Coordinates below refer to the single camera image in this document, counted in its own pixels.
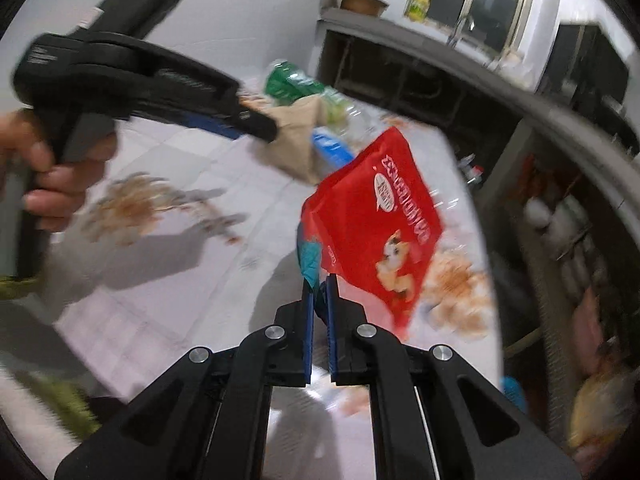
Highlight brown paper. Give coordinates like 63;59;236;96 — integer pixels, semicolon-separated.
242;94;328;185

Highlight red snack bag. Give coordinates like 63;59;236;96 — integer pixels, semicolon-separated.
302;127;442;340

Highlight blue plastic trash basket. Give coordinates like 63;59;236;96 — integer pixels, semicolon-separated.
500;376;528;414

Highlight left hand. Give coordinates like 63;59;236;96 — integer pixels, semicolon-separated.
1;108;117;233

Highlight green label plastic bottle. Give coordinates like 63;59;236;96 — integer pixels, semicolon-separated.
264;60;373;136

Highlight blue white box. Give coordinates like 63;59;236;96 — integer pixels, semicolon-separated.
311;127;356;170

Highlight floral tablecloth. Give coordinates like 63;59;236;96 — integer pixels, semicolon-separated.
40;104;503;479

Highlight copper basin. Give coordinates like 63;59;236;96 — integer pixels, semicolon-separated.
340;0;388;18

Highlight pink plastic basin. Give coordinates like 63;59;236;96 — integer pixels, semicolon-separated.
572;287;603;375

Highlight yellow detergent bottle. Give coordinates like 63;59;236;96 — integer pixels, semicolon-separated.
405;0;432;23

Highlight concrete counter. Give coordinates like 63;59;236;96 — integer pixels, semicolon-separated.
319;8;639;238

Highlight black cabinet appliance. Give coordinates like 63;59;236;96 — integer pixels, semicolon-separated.
538;24;629;110

